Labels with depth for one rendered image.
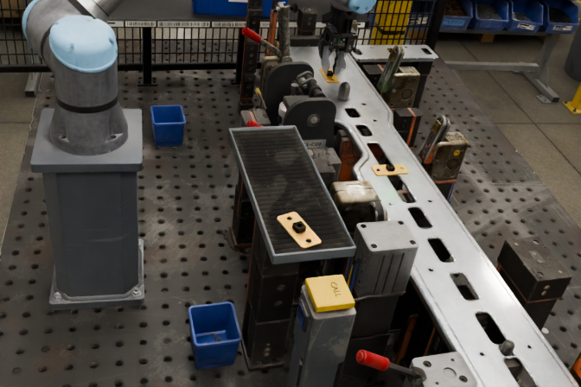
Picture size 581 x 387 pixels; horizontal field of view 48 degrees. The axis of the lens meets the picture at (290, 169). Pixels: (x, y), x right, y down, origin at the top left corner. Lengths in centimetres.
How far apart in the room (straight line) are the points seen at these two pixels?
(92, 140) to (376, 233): 57
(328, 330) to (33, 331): 76
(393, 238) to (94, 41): 64
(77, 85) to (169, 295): 57
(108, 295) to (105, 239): 17
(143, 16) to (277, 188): 107
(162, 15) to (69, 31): 87
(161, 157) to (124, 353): 73
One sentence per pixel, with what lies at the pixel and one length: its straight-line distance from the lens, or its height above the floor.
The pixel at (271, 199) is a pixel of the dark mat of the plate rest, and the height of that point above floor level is 116.
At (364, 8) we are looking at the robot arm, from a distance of 158.
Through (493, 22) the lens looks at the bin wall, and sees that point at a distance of 399.
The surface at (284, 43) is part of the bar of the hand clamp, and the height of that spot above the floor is 111.
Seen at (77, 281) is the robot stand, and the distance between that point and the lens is 153.
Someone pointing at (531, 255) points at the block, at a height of 103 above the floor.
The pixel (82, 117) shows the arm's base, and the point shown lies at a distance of 130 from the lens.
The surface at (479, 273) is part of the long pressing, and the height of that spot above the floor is 100.
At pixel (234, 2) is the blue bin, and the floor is 108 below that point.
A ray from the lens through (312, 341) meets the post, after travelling 101.
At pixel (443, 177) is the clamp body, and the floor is 94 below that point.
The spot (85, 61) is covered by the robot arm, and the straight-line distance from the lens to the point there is 124.
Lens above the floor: 185
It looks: 35 degrees down
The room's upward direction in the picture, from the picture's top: 8 degrees clockwise
